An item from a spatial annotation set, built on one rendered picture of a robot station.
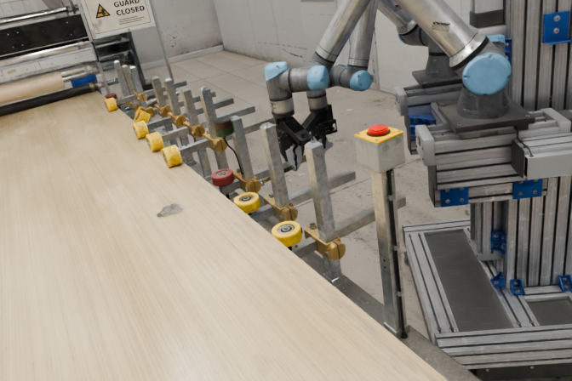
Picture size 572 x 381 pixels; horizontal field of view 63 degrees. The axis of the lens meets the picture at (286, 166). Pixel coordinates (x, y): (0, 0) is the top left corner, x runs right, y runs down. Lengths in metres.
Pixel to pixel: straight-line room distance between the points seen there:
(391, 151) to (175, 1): 9.58
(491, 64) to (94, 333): 1.14
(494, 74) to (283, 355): 0.87
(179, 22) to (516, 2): 9.12
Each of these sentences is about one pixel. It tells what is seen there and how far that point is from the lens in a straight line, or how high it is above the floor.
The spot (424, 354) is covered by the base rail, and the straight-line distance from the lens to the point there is 1.18.
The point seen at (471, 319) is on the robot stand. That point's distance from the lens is 1.99.
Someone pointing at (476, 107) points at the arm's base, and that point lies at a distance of 1.50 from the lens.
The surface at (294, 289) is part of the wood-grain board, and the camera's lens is 1.06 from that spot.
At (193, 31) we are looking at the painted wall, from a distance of 10.46.
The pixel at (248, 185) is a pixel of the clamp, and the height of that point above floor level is 0.86.
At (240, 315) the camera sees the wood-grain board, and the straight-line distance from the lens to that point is 1.03.
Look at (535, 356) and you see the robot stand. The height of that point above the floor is 0.18.
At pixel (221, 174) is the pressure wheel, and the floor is 0.91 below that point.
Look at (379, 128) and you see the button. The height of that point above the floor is 1.23.
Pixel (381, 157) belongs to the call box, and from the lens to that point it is 0.92.
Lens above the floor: 1.56
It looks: 24 degrees down
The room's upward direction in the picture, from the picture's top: 10 degrees counter-clockwise
